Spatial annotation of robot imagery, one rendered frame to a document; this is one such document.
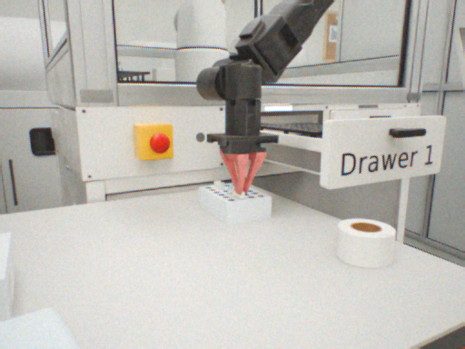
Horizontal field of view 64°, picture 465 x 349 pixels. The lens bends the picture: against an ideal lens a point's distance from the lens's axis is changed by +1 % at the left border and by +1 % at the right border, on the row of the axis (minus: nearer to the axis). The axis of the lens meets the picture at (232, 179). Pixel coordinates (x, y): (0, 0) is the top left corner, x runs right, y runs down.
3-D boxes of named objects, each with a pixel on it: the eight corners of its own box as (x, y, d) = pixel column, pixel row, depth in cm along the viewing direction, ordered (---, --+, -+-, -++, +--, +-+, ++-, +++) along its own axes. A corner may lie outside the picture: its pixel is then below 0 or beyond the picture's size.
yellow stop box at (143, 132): (175, 158, 76) (174, 124, 75) (141, 162, 73) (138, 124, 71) (167, 155, 81) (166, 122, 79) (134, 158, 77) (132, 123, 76)
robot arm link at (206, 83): (264, 14, 56) (293, 57, 61) (222, 25, 65) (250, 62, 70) (222, 74, 53) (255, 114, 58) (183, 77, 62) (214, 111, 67)
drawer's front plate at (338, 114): (402, 144, 115) (406, 108, 112) (331, 151, 101) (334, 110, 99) (398, 144, 116) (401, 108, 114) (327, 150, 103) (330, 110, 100)
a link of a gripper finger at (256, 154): (209, 192, 63) (208, 136, 61) (245, 187, 66) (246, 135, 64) (226, 202, 57) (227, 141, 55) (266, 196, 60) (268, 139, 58)
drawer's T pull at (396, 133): (426, 136, 63) (427, 127, 62) (396, 138, 59) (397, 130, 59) (407, 134, 66) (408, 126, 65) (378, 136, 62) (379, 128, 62)
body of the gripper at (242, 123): (205, 144, 60) (205, 98, 59) (258, 142, 65) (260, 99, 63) (222, 149, 55) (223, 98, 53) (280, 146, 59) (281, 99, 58)
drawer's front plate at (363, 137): (440, 173, 73) (447, 115, 70) (326, 190, 59) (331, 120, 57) (431, 171, 74) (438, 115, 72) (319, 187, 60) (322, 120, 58)
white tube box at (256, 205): (271, 217, 64) (272, 196, 63) (227, 224, 60) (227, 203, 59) (237, 200, 74) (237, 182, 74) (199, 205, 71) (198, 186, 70)
